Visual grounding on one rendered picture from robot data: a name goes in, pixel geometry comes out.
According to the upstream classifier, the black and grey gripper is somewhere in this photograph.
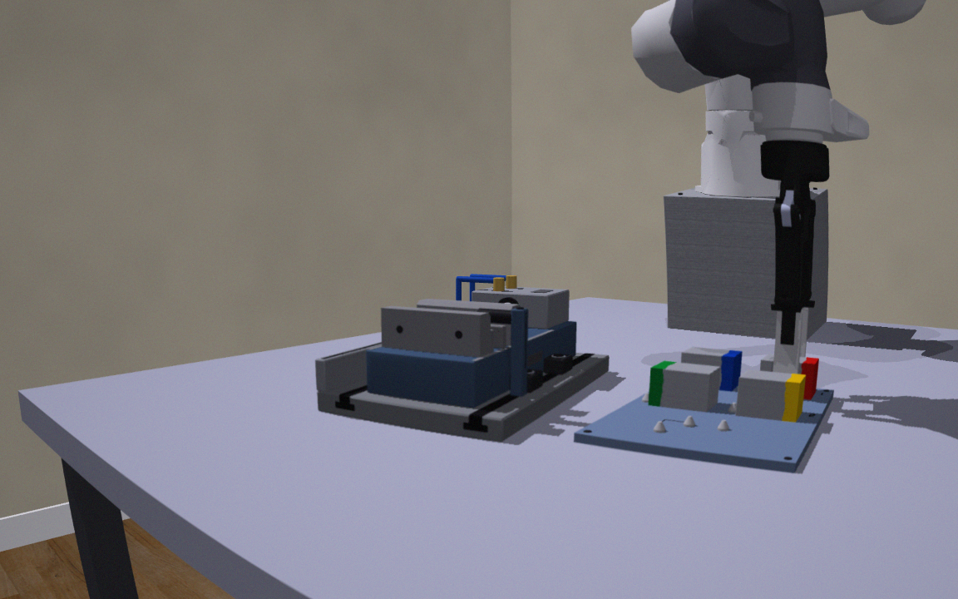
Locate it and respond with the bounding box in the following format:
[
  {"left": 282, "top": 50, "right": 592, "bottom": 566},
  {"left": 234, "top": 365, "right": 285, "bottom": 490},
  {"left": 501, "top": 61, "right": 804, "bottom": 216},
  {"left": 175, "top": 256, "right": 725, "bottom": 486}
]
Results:
[{"left": 760, "top": 140, "right": 829, "bottom": 374}]

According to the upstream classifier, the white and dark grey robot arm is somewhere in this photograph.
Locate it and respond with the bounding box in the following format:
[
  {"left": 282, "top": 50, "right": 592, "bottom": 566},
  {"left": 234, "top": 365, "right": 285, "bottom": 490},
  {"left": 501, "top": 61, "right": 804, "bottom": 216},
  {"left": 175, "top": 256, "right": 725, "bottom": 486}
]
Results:
[{"left": 631, "top": 0, "right": 926, "bottom": 197}]

